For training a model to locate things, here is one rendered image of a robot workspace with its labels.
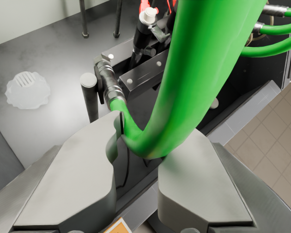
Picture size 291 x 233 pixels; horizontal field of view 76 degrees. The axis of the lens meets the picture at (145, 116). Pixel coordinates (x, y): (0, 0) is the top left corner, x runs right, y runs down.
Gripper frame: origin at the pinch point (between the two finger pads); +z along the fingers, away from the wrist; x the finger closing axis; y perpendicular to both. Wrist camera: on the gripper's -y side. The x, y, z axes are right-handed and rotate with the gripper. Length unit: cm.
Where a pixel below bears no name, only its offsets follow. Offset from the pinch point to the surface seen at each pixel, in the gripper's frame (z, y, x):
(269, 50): 14.1, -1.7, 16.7
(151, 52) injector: 22.1, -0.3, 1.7
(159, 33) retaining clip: 19.5, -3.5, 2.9
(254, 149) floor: 111, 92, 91
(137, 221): 9.7, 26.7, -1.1
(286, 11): 27.3, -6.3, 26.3
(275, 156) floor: 110, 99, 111
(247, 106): 30.3, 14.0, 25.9
